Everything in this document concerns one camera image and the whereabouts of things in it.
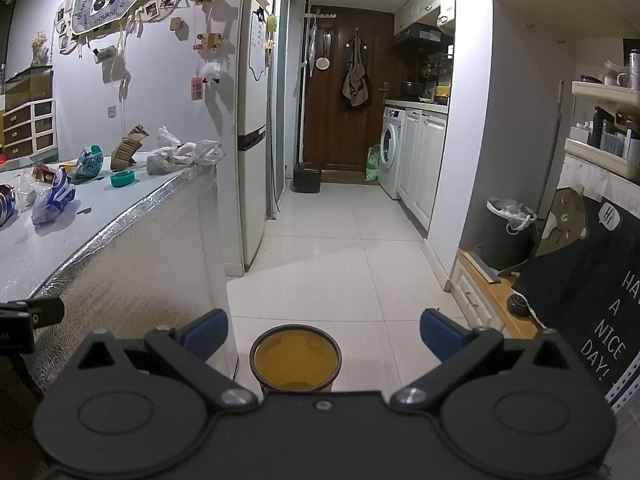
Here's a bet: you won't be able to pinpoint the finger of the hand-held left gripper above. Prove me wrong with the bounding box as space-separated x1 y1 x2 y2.
0 297 65 328

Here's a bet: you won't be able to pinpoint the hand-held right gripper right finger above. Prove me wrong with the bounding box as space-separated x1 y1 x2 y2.
390 308 571 409

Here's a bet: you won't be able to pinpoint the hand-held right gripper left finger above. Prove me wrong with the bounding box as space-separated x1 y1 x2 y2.
75 308 258 408

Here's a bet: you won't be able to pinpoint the brown bin with yellow liner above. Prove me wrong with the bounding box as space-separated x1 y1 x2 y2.
249 324 343 395

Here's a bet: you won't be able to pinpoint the white plastic bag with print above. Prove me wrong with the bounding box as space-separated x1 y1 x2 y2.
0 184 18 226

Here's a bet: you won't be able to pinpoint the teal snack packet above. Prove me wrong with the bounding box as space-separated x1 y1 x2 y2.
67 145 105 183

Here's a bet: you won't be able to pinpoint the white plastic bag red print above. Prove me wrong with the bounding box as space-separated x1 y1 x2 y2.
146 126 197 177

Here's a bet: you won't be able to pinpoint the grey trash can white liner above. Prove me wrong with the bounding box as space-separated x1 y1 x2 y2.
486 197 538 271

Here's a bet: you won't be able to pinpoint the low wooden cabinet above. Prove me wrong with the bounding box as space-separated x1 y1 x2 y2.
452 249 543 341

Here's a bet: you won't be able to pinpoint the grey slat board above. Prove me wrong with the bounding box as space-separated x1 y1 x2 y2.
462 249 501 285

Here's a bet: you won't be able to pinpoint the blue white plastic packet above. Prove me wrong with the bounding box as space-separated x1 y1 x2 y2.
31 167 78 226

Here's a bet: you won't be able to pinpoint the clear plastic bag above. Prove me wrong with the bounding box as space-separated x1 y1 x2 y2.
17 172 41 208

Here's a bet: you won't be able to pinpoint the dark printed cloth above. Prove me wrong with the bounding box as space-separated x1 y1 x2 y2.
512 187 640 403

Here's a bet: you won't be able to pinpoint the white refrigerator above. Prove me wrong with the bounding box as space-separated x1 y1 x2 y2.
235 0 281 273

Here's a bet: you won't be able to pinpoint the white kitchen base cabinets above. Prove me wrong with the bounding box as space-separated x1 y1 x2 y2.
397 107 448 236

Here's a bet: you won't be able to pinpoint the white washing machine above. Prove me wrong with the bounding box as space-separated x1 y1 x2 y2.
378 106 407 201

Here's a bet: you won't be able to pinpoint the brown paper bag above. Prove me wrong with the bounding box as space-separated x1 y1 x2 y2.
110 124 150 171

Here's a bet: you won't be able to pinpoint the white drawer cabinet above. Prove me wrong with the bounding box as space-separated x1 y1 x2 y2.
0 97 57 161

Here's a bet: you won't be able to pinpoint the green bag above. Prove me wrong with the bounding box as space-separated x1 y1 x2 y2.
365 144 383 182

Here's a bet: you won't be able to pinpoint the translucent plastic bag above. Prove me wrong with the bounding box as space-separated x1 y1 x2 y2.
187 140 227 166

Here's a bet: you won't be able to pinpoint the black floor box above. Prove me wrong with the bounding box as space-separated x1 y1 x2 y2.
291 162 323 194

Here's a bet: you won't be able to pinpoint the glass tank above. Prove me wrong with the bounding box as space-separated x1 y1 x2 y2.
2 64 55 111

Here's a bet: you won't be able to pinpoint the brown wooden door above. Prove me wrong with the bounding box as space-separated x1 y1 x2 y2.
302 6 396 173

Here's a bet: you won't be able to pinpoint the white shelf rack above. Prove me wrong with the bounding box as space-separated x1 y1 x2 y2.
564 80 640 183

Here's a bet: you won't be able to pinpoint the sliding glass door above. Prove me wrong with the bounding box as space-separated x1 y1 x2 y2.
274 0 303 201

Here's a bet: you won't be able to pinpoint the hanging brown bag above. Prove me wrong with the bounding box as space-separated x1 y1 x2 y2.
341 30 372 111

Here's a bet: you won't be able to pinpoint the dried flowers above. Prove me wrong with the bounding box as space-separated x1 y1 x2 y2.
30 31 51 66

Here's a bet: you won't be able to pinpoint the hanging round utensil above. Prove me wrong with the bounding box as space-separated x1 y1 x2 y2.
315 27 332 71

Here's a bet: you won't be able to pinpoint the black range hood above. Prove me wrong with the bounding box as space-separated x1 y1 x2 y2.
391 26 446 53

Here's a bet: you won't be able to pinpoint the white fridge paper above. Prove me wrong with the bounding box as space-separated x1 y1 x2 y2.
250 7 266 73

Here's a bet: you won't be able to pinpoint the white wall hook rack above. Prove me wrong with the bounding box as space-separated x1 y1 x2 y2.
302 10 338 28

